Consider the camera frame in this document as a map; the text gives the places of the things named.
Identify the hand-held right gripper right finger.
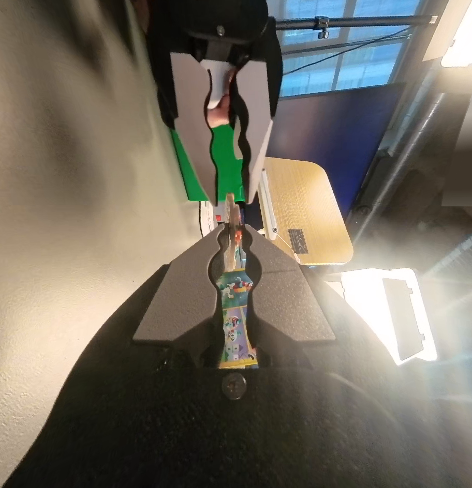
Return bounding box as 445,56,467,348
245,225,336,343

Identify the white power strip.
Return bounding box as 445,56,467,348
200,201,226,234

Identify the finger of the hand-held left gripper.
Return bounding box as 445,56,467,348
170,52,219,203
235,60,275,205

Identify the person's left hand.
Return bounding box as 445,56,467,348
206,69,234,129

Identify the blue partition panel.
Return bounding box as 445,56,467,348
274,82,407,222

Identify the lego set box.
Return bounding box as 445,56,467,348
217,269,259,370

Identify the bright light panel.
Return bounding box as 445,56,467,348
340,267,439,367
423,0,472,70

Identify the window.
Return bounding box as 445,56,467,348
276,0,426,98

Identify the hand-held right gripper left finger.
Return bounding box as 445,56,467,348
132,223,227,344

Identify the small wooden table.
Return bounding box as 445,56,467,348
259,156,354,266

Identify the green plastic bin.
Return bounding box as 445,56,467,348
171,124,246,203

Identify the round white lego model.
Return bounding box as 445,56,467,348
224,192,245,272

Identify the black stand pole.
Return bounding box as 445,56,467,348
273,14,439,32

